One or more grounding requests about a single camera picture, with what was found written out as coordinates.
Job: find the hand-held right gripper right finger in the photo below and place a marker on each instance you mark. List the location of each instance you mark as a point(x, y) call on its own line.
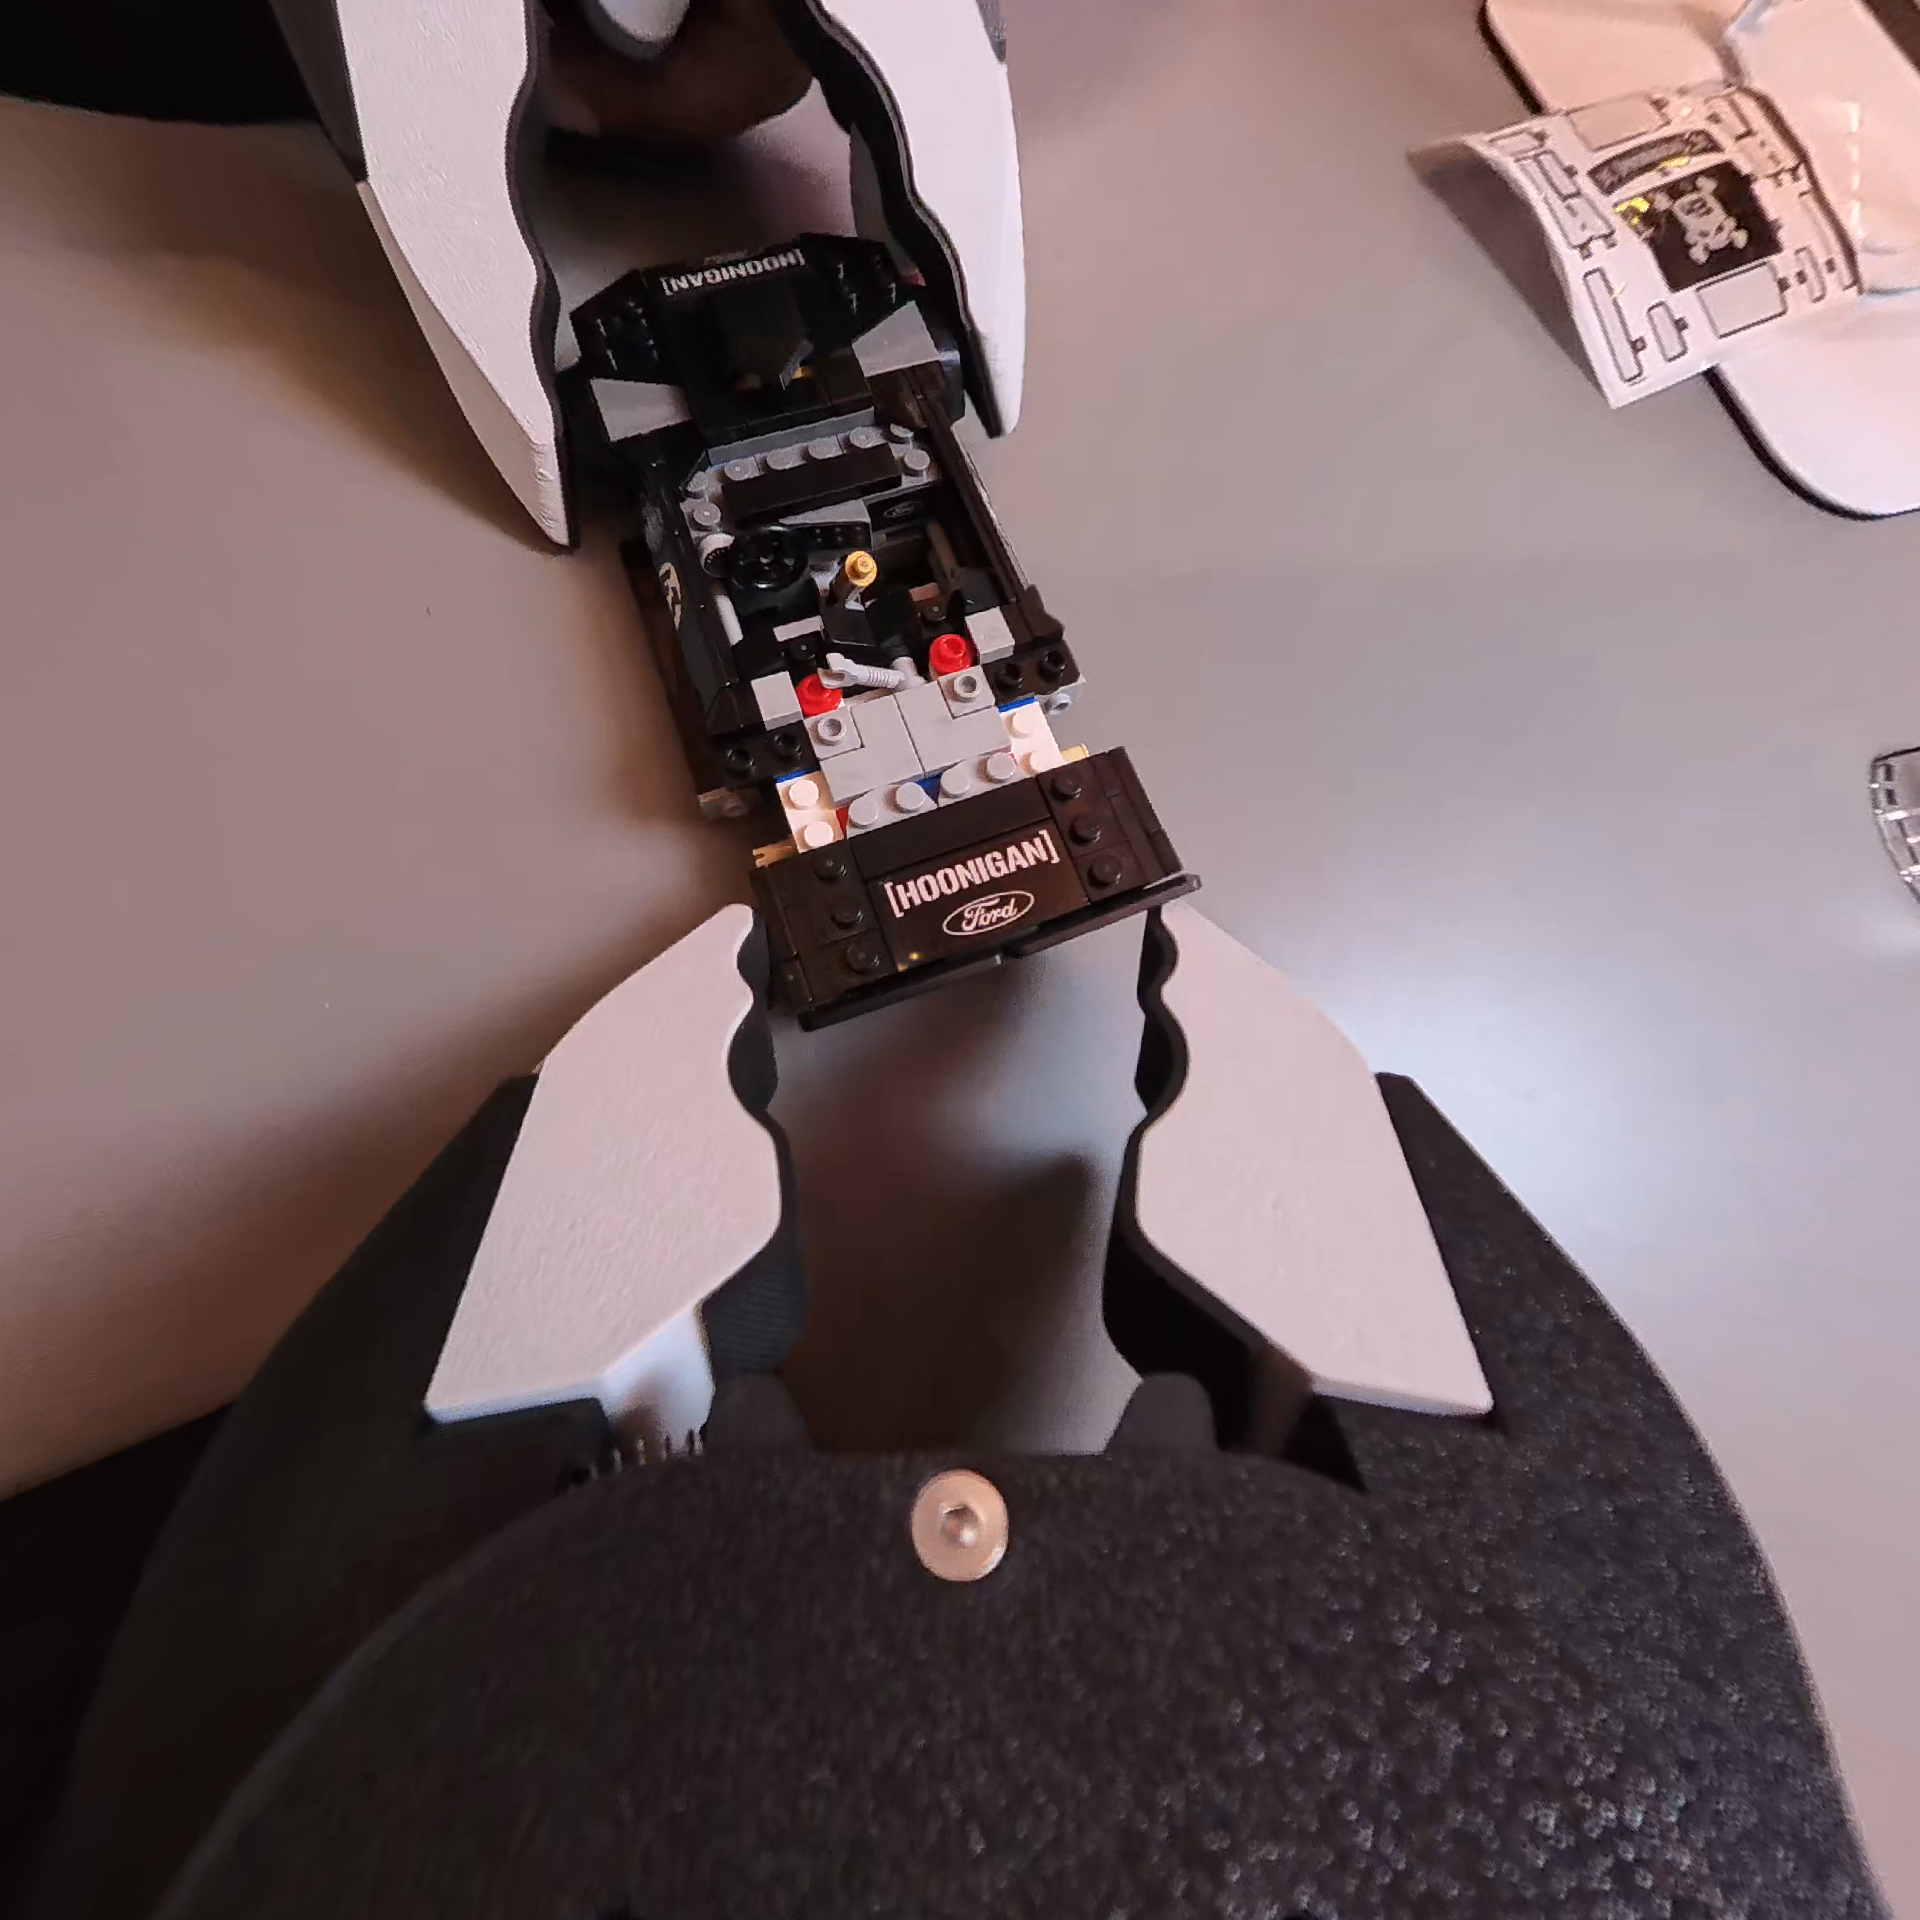
point(1304, 1200)

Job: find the white sticker sheet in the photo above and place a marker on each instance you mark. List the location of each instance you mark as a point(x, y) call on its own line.
point(1683, 241)

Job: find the clear lego windshield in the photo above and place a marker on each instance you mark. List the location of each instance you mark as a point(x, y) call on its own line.
point(1898, 820)

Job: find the black mesh pad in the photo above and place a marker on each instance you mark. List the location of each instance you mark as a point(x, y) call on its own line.
point(118, 43)

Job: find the white tray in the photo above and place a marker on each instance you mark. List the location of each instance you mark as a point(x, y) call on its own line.
point(1863, 423)

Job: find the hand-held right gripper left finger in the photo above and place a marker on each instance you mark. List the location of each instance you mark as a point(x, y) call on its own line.
point(617, 1187)

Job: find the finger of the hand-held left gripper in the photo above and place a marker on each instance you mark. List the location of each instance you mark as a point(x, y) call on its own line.
point(946, 152)
point(450, 181)

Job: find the black lego car model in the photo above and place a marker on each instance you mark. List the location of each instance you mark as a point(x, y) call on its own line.
point(959, 904)

